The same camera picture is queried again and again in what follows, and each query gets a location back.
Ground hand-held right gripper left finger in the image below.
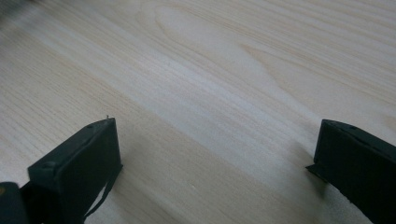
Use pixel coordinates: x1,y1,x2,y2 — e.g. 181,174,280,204
20,117,123,224

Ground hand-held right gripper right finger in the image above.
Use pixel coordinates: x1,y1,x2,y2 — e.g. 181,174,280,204
305,119,396,224

